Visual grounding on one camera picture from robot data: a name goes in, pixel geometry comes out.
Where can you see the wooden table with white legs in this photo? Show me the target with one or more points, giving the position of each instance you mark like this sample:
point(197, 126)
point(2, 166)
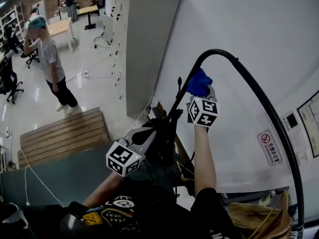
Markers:
point(61, 26)

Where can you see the black coat rack pole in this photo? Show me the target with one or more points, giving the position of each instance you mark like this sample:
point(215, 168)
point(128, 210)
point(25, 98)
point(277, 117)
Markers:
point(269, 113)

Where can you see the wall thermostat panel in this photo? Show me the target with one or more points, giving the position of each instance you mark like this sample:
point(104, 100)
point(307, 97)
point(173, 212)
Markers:
point(291, 121)

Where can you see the person's left forearm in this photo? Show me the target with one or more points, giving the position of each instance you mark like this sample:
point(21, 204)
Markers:
point(104, 190)

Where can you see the black framed wall plan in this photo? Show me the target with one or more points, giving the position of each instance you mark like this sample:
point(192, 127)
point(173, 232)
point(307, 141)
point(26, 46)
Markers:
point(310, 123)

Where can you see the grey locker cabinet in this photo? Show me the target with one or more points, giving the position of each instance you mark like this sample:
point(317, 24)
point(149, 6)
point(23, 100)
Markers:
point(147, 46)

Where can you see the black coat rack hook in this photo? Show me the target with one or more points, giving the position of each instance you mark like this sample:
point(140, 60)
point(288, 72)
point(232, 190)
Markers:
point(179, 86)

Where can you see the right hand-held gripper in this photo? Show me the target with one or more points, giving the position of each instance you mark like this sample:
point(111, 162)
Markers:
point(203, 112)

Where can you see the white wall switch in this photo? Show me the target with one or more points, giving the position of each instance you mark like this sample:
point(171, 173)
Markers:
point(302, 157)

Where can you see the wooden table with black pedestal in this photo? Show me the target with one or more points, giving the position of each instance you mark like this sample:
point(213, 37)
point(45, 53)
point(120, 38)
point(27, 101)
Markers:
point(88, 10)

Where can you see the brown board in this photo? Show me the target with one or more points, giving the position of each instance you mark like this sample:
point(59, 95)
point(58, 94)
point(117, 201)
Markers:
point(160, 109)

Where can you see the wooden basket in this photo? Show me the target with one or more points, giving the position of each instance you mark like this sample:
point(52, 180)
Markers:
point(261, 218)

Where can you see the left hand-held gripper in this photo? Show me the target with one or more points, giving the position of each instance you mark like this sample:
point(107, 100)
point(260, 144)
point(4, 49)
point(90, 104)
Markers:
point(122, 158)

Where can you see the blue cloth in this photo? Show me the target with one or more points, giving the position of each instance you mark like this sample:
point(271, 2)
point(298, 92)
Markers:
point(198, 83)

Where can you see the person's black printed shirt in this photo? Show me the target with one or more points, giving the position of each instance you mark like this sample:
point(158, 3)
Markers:
point(139, 213)

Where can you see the red no-smoking wall sign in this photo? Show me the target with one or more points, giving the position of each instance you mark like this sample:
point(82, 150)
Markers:
point(270, 147)

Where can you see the wooden slatted bench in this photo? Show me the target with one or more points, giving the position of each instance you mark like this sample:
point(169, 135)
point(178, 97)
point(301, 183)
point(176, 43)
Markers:
point(64, 136)

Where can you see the dark wooden coat stand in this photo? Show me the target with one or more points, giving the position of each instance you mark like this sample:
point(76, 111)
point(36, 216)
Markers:
point(59, 4)

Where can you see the white shelf rack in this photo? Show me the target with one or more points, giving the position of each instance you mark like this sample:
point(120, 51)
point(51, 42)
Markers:
point(11, 19)

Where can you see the black bag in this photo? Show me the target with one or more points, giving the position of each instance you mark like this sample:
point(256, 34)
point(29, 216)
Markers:
point(162, 138)

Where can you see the person's right forearm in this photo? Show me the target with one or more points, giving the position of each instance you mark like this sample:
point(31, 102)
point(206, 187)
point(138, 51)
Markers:
point(204, 158)

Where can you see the black office chair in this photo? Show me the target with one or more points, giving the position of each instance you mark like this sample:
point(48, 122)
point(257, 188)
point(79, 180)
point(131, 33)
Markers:
point(32, 57)
point(10, 83)

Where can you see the dark teal panel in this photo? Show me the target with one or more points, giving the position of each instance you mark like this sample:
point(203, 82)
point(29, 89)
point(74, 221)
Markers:
point(62, 175)

